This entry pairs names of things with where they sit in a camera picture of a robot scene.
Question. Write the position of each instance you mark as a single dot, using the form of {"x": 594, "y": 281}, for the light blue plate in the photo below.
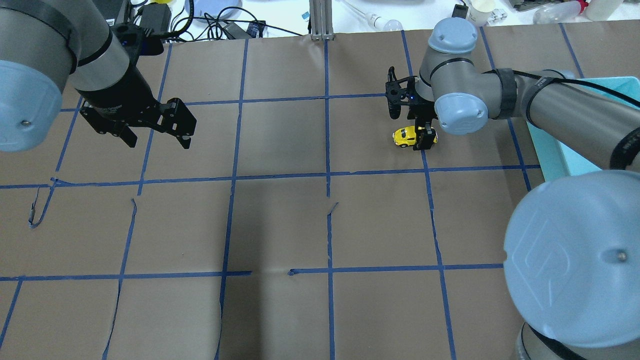
{"x": 214, "y": 7}

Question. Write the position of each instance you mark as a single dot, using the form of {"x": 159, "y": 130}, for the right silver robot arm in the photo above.
{"x": 572, "y": 243}

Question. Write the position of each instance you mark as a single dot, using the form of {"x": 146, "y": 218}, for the turquoise plastic bin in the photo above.
{"x": 584, "y": 127}

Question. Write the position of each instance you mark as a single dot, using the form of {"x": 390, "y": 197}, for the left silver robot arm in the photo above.
{"x": 49, "y": 44}

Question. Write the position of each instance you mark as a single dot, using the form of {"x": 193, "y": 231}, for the yellow beetle toy car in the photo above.
{"x": 405, "y": 137}

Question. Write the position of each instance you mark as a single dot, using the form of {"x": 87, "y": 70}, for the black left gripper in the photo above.
{"x": 121, "y": 93}

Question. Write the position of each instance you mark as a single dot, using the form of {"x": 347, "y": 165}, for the white paper cup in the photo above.
{"x": 480, "y": 11}

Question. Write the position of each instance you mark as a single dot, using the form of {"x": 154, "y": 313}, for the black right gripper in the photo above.
{"x": 424, "y": 113}

